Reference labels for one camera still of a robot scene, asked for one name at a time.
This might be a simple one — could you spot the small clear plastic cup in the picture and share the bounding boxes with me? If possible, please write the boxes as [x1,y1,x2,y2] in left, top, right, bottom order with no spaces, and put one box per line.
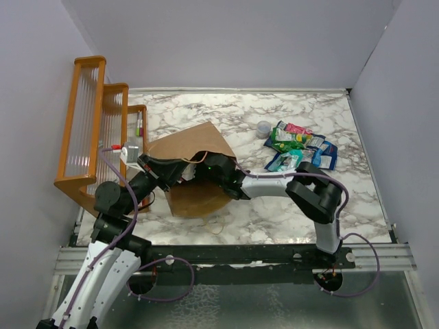
[256,121,272,139]

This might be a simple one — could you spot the brown paper bag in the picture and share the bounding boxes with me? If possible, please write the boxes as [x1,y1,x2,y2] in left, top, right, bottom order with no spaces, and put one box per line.
[147,121,236,221]

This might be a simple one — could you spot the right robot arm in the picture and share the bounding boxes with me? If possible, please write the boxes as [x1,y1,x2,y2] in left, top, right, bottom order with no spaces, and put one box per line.
[195,153,348,268]

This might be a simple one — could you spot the light blue snack bag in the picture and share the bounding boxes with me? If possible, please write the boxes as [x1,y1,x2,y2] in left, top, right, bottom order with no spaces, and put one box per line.
[263,121,326,150]

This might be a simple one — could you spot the markers in rack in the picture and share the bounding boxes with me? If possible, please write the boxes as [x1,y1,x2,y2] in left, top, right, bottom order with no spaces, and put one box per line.
[135,111,143,137]

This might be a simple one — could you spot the dark blue snack bag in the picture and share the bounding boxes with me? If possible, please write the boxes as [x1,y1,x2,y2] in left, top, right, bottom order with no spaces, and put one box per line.
[307,141,338,171]

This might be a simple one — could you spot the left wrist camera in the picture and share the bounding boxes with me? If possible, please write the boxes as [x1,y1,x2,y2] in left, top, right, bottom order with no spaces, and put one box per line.
[111,142,141,171]

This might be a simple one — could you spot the teal mint candy bag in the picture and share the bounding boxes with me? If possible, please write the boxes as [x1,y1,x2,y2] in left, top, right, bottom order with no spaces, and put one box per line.
[264,149,303,172]

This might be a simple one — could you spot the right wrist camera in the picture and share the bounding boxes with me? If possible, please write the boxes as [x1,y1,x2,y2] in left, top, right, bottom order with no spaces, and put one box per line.
[182,164,196,182]

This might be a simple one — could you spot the red snack packet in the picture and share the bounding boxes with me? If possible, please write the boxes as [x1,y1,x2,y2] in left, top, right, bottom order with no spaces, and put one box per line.
[285,123,313,135]

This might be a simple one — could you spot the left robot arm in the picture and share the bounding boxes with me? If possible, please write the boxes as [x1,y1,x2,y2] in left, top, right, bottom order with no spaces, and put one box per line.
[37,154,188,328]

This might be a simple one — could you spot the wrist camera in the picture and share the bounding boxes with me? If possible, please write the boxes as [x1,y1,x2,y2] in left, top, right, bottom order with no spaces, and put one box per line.
[182,164,196,182]
[111,142,141,171]

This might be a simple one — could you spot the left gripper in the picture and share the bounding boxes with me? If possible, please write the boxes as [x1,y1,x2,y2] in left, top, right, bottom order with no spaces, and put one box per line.
[123,153,190,215]

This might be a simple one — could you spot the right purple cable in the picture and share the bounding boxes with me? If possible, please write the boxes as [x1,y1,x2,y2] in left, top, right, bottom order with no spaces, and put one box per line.
[233,160,381,297]

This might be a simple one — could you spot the orange wooden rack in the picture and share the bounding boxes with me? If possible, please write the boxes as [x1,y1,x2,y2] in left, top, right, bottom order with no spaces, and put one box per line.
[54,56,147,216]

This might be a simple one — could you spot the green snack packet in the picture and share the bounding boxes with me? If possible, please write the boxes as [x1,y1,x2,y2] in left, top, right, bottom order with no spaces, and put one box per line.
[270,127,312,153]

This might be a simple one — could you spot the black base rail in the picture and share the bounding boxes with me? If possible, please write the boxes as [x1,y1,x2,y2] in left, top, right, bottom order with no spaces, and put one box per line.
[142,244,355,285]

